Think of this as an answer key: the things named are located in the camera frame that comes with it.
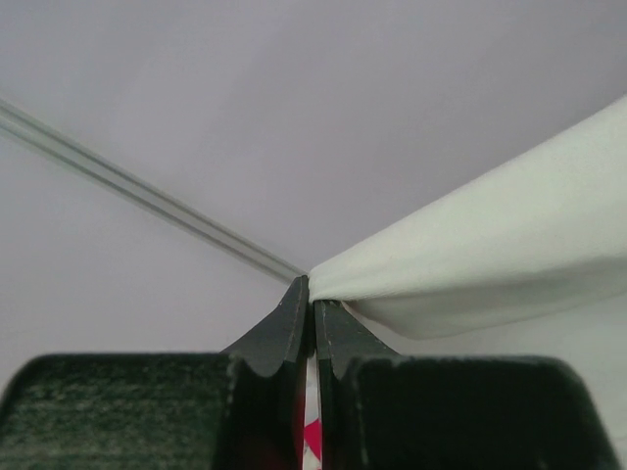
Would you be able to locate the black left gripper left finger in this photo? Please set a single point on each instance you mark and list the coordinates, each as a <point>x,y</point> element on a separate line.
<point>241,408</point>

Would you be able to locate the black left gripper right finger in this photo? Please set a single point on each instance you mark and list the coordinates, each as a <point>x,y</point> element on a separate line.
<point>383,410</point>

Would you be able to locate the white t-shirt with flower print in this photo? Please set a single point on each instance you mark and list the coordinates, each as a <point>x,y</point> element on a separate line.
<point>542,233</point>

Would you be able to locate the magenta t-shirt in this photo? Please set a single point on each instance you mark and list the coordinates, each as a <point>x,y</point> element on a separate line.
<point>312,453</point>

